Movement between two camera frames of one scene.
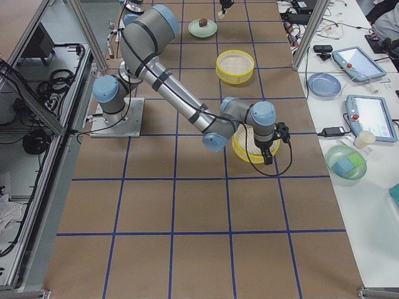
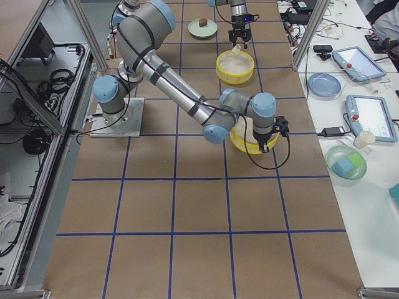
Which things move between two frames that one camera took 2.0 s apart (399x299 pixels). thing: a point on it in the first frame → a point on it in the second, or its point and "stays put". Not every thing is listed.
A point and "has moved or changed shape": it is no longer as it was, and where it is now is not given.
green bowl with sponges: (346, 164) stays put
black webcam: (325, 50) stays put
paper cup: (365, 139) stays put
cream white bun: (221, 15) → (236, 49)
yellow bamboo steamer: (239, 143) has moved or changed shape
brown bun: (202, 22) stays put
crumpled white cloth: (10, 212) stays put
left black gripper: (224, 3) → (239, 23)
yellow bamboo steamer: (234, 66) stays put
